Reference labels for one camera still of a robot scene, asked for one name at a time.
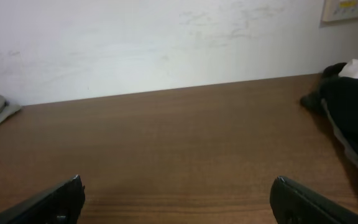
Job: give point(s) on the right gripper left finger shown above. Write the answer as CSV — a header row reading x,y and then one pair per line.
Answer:
x,y
60,204

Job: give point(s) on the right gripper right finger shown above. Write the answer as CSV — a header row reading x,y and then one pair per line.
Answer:
x,y
293,203

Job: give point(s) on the black garment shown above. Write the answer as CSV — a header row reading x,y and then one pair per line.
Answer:
x,y
341,96

